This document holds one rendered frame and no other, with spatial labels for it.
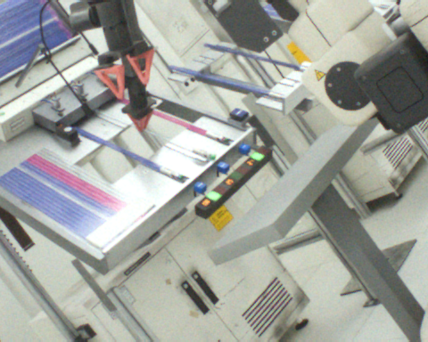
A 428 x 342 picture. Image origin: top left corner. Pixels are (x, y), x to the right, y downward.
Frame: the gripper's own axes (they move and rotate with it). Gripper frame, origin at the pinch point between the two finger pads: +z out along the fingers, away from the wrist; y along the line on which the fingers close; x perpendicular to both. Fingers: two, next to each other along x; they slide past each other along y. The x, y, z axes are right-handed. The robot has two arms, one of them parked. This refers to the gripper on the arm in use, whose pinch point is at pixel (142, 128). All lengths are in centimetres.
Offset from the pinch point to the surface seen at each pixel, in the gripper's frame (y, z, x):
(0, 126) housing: 29.1, -3.2, -38.1
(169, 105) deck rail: -19.6, 3.7, -5.1
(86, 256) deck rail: 49, 4, 24
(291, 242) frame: -21, 44, 45
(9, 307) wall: 24, 148, -102
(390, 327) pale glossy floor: -6, 42, 90
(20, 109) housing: 19.3, -4.5, -38.5
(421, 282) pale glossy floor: -26, 41, 92
